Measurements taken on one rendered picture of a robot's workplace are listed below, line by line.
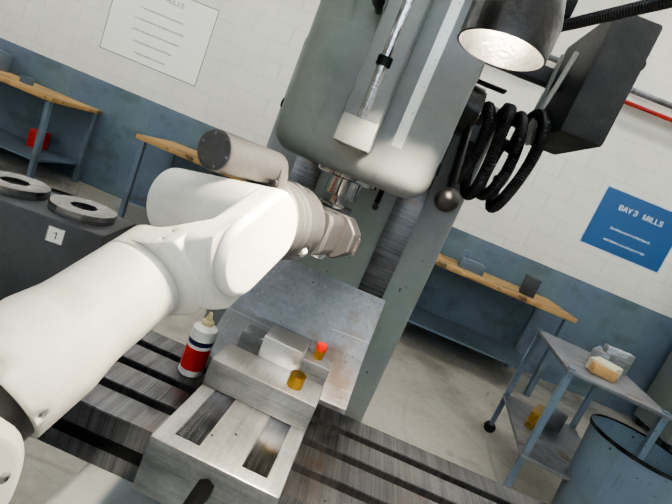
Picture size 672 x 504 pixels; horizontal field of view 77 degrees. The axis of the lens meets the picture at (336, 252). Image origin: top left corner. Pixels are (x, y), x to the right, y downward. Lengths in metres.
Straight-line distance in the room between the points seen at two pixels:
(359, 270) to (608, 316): 4.76
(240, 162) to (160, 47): 5.24
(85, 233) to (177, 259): 0.38
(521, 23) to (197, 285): 0.29
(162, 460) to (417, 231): 0.67
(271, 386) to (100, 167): 5.34
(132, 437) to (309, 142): 0.43
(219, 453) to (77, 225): 0.37
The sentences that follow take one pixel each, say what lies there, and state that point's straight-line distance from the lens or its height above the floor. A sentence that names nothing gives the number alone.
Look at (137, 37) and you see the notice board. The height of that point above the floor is 1.78.
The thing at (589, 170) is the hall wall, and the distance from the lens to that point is 5.26.
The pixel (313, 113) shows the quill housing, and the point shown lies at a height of 1.36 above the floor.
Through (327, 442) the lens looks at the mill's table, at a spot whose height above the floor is 0.92.
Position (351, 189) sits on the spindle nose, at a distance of 0.56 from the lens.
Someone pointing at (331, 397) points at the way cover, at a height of 0.88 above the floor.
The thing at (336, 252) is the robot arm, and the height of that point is 1.22.
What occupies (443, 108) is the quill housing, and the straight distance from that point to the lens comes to 0.51.
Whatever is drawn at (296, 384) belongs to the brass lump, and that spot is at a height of 1.04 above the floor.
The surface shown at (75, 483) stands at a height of 0.84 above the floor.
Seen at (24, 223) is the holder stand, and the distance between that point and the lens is 0.71.
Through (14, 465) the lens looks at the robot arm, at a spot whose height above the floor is 1.15.
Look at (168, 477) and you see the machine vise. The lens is 0.53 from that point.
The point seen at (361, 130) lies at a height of 1.36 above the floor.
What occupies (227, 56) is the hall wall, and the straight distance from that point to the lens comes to 5.27.
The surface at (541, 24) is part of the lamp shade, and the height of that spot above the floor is 1.46.
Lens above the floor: 1.31
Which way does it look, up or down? 11 degrees down
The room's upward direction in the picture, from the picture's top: 23 degrees clockwise
